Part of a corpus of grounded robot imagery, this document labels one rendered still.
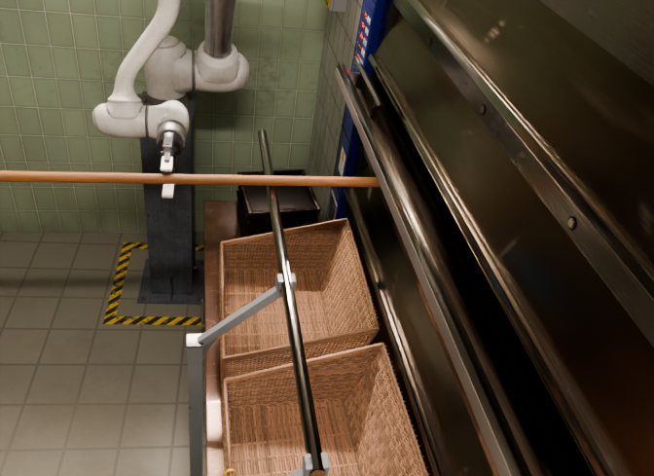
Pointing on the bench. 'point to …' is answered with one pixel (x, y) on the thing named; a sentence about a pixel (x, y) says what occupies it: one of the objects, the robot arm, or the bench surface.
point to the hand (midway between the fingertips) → (166, 178)
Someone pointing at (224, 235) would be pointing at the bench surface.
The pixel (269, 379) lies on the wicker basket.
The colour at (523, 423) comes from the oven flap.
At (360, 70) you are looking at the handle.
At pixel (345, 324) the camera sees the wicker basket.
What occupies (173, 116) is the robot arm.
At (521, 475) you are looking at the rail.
